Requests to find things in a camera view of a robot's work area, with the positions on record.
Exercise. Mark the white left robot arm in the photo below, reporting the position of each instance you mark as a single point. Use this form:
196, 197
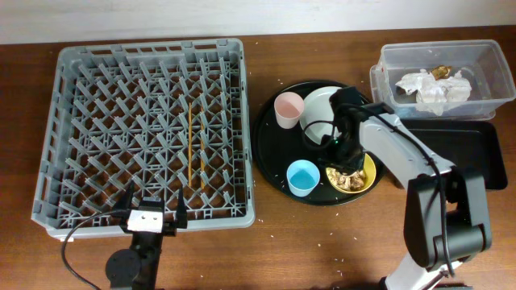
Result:
137, 266

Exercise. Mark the pink plastic cup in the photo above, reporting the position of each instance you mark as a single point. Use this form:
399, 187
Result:
288, 108

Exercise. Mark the left wooden chopstick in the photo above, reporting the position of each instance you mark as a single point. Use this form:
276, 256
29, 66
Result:
190, 145

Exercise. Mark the yellow bowl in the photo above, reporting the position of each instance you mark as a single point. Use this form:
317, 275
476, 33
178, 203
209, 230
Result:
371, 173

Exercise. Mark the white napkin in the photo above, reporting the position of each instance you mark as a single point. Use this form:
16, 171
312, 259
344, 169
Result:
431, 94

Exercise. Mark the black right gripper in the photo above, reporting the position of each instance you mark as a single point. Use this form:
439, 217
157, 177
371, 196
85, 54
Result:
349, 166

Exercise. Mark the clear plastic waste bin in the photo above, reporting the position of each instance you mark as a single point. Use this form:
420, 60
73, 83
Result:
480, 61

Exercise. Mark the round black tray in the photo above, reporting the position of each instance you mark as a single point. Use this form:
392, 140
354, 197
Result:
275, 148

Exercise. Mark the grey round plate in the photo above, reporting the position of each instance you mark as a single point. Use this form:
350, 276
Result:
318, 108

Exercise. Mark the brown Nescafe sachet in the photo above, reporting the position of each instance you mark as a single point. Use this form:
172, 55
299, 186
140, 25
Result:
441, 72

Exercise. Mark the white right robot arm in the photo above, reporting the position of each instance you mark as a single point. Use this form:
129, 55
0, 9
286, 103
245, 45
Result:
446, 217

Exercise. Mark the light blue plastic cup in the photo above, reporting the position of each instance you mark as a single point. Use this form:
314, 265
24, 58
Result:
302, 177

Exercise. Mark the grey dishwasher rack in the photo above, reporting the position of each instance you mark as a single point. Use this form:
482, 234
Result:
119, 112

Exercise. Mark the black rectangular waste tray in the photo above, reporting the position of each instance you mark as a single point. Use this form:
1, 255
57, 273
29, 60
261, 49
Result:
467, 144

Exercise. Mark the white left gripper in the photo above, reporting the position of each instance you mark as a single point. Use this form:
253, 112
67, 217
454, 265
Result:
170, 228

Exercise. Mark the rice and nut leftovers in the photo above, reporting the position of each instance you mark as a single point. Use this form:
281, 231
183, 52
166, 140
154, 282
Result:
346, 183

